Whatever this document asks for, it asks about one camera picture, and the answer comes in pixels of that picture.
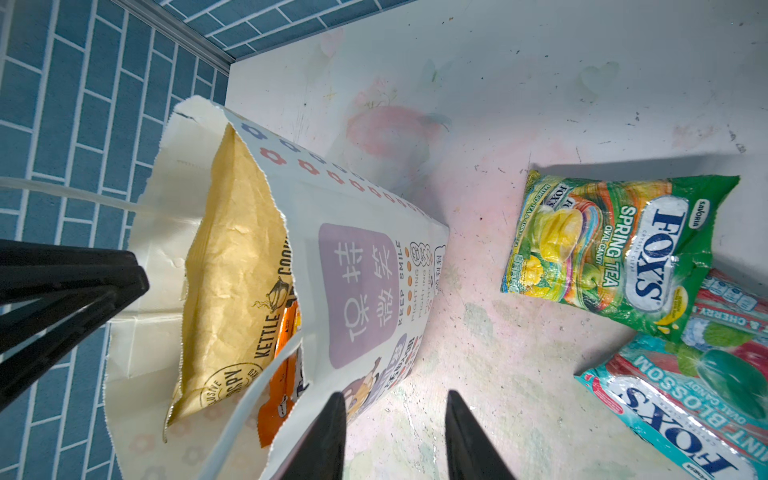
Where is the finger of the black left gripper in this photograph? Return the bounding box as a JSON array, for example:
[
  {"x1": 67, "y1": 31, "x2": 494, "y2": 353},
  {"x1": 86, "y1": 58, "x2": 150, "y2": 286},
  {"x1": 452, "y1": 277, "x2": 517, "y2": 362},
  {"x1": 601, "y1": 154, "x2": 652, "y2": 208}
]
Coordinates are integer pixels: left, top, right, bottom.
[
  {"x1": 1, "y1": 299, "x2": 117, "y2": 409},
  {"x1": 1, "y1": 240, "x2": 150, "y2": 354}
]

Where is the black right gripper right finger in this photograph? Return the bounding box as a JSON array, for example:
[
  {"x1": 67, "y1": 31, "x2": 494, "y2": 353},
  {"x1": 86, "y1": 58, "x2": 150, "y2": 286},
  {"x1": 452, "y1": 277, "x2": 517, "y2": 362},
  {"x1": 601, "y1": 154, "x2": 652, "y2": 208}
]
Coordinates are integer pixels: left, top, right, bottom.
[{"x1": 445, "y1": 390, "x2": 515, "y2": 480}]

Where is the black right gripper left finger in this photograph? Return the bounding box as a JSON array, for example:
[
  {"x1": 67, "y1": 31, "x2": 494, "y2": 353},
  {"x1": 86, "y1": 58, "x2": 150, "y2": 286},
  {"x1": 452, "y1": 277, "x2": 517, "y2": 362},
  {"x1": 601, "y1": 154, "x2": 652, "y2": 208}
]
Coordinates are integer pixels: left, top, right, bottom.
[{"x1": 277, "y1": 392, "x2": 347, "y2": 480}]

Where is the yellow kettle chips bag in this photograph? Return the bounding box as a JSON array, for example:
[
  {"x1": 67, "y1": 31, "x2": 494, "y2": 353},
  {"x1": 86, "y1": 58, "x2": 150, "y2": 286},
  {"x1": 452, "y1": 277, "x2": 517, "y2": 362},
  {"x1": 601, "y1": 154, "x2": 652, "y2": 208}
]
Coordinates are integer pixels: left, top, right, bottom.
[{"x1": 165, "y1": 126, "x2": 293, "y2": 426}]

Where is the white patterned paper bag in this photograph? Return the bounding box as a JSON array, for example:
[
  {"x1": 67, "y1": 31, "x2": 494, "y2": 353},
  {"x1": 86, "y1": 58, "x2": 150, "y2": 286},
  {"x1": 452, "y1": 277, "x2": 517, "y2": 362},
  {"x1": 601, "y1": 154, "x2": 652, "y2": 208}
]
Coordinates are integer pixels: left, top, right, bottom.
[{"x1": 0, "y1": 95, "x2": 451, "y2": 480}]

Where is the teal Fox's mint blossom candy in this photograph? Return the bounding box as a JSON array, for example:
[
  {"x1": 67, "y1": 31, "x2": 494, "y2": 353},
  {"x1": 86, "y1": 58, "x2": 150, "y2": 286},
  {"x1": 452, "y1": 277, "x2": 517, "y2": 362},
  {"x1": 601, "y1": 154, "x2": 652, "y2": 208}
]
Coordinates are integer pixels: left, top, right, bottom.
[{"x1": 577, "y1": 269, "x2": 767, "y2": 479}]

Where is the green Fox's spring tea candy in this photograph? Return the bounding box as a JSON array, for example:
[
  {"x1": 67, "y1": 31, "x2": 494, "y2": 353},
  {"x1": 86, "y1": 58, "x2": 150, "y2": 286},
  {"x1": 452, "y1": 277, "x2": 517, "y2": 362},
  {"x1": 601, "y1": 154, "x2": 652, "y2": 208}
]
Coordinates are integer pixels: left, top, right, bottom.
[{"x1": 501, "y1": 170, "x2": 740, "y2": 343}]

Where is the orange snack packet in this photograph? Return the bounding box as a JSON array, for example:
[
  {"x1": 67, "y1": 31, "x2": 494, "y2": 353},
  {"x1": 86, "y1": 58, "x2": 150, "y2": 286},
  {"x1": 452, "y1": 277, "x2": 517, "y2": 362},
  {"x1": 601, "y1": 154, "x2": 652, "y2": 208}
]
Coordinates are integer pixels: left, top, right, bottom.
[{"x1": 257, "y1": 300, "x2": 301, "y2": 448}]

